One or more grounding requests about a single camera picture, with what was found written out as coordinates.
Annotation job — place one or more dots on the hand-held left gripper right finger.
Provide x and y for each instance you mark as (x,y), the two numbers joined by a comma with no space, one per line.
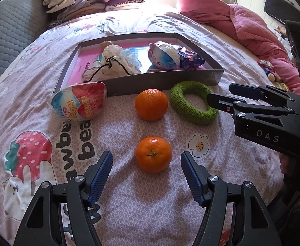
(193,179)

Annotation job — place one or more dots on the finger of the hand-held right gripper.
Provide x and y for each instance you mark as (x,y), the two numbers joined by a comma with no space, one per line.
(221,102)
(244,89)

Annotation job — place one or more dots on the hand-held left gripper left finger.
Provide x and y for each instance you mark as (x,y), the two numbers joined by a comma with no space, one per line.
(101,176)

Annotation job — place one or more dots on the orange with green stem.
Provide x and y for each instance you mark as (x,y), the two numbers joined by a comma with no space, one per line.
(153,156)

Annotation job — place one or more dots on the blue cookie snack packet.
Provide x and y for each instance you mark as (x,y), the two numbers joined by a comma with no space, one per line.
(191,60)

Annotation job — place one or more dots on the grey cardboard box tray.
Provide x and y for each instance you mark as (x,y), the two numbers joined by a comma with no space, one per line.
(165,79)

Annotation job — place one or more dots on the orange without stem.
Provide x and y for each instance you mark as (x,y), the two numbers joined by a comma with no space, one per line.
(151,105)

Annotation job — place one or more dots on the egg toy with white wrapper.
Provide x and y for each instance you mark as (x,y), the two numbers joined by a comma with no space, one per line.
(165,56)

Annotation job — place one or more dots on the egg toy with blue wrapper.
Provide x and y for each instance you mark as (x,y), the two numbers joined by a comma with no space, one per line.
(78,102)

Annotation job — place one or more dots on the small doll toy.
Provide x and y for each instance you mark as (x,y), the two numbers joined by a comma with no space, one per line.
(270,71)

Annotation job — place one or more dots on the pink quilt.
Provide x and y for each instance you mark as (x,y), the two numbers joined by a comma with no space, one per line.
(255,30)

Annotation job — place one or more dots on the black flat television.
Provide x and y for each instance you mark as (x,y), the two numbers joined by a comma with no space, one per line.
(280,7)

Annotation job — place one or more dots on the pink pillow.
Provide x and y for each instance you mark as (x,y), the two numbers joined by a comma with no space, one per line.
(203,7)

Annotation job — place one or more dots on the walnut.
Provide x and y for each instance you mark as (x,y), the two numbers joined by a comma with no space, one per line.
(106,44)

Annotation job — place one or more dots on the leopard print cloth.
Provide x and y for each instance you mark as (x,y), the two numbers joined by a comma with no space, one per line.
(137,1)

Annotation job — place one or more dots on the lilac folded clothes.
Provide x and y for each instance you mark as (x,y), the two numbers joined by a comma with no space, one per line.
(88,9)

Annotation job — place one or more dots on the grey quilted headboard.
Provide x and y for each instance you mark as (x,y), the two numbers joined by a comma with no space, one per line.
(9,30)

